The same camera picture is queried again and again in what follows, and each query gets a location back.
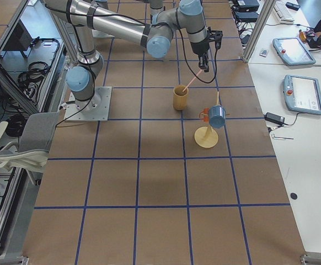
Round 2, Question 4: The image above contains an upper teach pendant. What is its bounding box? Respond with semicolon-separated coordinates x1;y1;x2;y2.
272;37;315;66

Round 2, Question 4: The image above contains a teach pendant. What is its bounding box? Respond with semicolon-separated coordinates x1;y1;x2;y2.
272;37;315;66
282;75;321;115

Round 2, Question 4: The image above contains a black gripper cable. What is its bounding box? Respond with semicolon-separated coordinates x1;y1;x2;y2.
178;27;223;84

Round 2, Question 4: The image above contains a bamboo cylindrical holder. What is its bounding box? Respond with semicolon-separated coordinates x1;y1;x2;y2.
173;85;188;110

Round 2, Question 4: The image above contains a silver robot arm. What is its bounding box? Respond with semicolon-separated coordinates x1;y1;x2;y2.
45;1;210;112

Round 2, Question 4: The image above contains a blue mug on stand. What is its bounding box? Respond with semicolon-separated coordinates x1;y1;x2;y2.
208;105;226;129

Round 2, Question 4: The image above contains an orange mug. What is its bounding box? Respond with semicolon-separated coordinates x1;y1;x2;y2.
199;108;209;123

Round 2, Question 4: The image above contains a grey office chair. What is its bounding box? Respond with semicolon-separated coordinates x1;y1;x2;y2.
0;112;59;185

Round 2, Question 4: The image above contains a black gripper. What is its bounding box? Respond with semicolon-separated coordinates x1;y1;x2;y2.
190;38;210;72

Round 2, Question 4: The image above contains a black power adapter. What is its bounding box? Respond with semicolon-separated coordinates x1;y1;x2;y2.
264;112;285;125

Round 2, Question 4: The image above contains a white keyboard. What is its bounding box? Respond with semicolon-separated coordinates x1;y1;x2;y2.
273;1;295;24

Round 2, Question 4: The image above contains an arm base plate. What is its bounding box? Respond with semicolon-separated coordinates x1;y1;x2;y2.
64;86;112;122

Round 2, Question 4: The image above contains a pink chopstick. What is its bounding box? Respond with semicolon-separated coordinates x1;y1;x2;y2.
182;69;203;92

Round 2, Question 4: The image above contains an aluminium frame post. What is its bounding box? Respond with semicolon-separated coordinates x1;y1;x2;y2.
242;0;276;63

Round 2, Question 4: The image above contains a lower teach pendant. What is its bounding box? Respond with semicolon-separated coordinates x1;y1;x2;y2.
282;75;321;115

